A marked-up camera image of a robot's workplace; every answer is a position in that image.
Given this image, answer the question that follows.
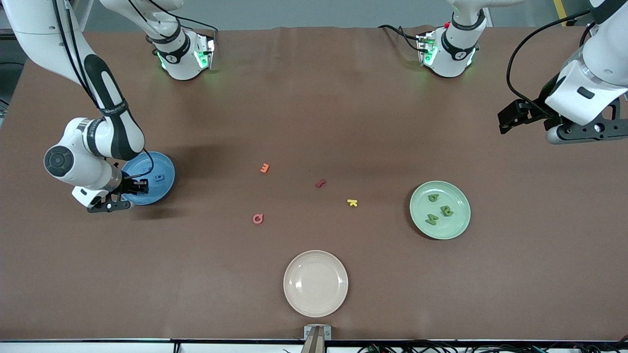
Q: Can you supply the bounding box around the blue round plate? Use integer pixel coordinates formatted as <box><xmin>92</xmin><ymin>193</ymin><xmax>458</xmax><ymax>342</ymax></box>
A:
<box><xmin>121</xmin><ymin>151</ymin><xmax>176</xmax><ymax>206</ymax></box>

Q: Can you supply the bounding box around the green round plate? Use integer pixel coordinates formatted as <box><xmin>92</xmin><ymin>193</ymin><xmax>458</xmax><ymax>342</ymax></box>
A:
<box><xmin>410</xmin><ymin>180</ymin><xmax>471</xmax><ymax>240</ymax></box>

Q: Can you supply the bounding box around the brown table cover mat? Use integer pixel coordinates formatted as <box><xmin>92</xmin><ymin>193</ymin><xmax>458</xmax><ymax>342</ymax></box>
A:
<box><xmin>0</xmin><ymin>25</ymin><xmax>628</xmax><ymax>342</ymax></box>

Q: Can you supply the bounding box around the cream round plate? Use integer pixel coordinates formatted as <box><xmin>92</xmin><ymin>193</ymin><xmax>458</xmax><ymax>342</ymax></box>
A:
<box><xmin>283</xmin><ymin>250</ymin><xmax>349</xmax><ymax>318</ymax></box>

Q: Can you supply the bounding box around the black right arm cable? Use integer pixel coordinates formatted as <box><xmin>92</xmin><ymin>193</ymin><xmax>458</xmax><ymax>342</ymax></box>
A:
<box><xmin>52</xmin><ymin>0</ymin><xmax>156</xmax><ymax>184</ymax></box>

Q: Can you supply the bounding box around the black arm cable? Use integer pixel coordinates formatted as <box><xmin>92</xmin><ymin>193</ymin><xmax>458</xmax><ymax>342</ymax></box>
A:
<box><xmin>505</xmin><ymin>10</ymin><xmax>597</xmax><ymax>116</ymax></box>
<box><xmin>52</xmin><ymin>0</ymin><xmax>156</xmax><ymax>184</ymax></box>

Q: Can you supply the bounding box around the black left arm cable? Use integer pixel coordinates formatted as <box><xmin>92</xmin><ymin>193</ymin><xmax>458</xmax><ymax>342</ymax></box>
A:
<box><xmin>505</xmin><ymin>10</ymin><xmax>597</xmax><ymax>116</ymax></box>

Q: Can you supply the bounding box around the black base cable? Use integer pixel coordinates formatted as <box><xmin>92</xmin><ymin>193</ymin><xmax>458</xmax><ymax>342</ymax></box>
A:
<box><xmin>378</xmin><ymin>24</ymin><xmax>422</xmax><ymax>52</ymax></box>

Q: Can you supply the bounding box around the white table edge rail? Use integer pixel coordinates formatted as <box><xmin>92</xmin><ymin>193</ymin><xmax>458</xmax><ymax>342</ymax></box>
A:
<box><xmin>0</xmin><ymin>339</ymin><xmax>628</xmax><ymax>353</ymax></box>

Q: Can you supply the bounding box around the grey table edge bracket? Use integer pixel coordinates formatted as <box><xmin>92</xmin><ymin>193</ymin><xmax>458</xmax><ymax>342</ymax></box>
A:
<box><xmin>302</xmin><ymin>325</ymin><xmax>332</xmax><ymax>353</ymax></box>

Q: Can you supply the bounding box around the black cable bundle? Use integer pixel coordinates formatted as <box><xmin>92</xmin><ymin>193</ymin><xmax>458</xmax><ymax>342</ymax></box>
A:
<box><xmin>358</xmin><ymin>340</ymin><xmax>628</xmax><ymax>353</ymax></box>

